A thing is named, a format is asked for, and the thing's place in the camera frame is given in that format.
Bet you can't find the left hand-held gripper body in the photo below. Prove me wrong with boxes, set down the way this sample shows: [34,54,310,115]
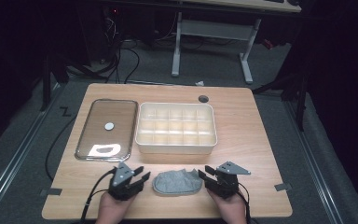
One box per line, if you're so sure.
[107,161,145,202]

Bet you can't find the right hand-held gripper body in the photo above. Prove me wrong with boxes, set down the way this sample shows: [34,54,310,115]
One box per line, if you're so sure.
[204,161,252,200]

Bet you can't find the grey sock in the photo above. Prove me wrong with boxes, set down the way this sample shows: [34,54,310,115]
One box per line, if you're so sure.
[151,168,204,197]

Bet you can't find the person's right hand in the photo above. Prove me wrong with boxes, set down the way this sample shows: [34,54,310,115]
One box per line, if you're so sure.
[206,188,248,224]

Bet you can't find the person's left hand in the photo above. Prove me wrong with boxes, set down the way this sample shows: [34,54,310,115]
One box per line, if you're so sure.
[94,190,136,224]

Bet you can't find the white compartment storage box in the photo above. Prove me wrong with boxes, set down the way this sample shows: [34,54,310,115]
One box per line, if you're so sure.
[134,101,219,156]

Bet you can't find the grey tape piece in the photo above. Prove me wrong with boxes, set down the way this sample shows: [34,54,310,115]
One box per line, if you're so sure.
[273,182,294,192]
[39,187,63,197]

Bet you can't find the clear plastic box lid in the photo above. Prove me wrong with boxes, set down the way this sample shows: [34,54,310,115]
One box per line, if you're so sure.
[75,98,140,163]

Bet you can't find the black metal stand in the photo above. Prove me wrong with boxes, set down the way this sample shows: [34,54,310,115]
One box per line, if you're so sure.
[39,51,71,113]
[251,69,313,133]

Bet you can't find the white-framed background desk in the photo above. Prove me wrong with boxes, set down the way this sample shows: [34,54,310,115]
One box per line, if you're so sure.
[170,0,303,86]

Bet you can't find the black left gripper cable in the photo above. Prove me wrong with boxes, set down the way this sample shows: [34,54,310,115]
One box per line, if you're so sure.
[78,167,119,224]

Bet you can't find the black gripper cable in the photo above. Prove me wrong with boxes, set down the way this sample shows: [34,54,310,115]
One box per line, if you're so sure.
[78,167,119,224]
[236,181,257,224]

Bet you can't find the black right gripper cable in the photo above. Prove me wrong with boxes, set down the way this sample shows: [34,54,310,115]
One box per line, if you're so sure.
[236,181,257,224]

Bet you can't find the thin black floor cable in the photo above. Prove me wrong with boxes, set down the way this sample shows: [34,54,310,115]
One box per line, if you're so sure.
[44,113,79,182]

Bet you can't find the metal floor rail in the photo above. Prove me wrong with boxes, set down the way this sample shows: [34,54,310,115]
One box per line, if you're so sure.
[282,98,346,224]
[0,82,63,218]

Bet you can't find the bundle of black cables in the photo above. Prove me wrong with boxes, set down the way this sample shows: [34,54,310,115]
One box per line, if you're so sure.
[100,14,142,85]

